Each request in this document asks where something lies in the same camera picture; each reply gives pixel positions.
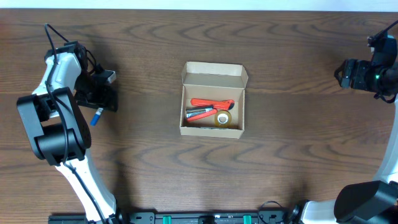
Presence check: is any blue whiteboard marker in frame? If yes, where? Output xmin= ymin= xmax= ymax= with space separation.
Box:
xmin=90 ymin=108 xmax=103 ymax=126

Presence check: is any red stapler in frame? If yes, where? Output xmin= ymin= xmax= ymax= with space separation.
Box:
xmin=186 ymin=106 xmax=218 ymax=122

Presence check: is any red utility knife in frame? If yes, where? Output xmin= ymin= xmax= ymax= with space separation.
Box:
xmin=190 ymin=98 xmax=234 ymax=110

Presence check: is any yellow clear tape roll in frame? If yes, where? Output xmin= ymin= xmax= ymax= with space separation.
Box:
xmin=215 ymin=110 xmax=232 ymax=128

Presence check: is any black whiteboard marker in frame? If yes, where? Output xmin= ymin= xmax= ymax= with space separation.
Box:
xmin=198 ymin=126 xmax=240 ymax=130

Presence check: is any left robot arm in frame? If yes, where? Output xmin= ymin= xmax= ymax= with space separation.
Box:
xmin=17 ymin=41 xmax=128 ymax=223

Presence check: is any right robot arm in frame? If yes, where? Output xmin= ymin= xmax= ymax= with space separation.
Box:
xmin=289 ymin=22 xmax=397 ymax=223

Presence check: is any open cardboard box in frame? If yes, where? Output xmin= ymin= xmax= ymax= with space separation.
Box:
xmin=179 ymin=62 xmax=248 ymax=139

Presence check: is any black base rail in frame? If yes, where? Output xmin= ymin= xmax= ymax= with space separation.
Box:
xmin=48 ymin=208 xmax=299 ymax=224

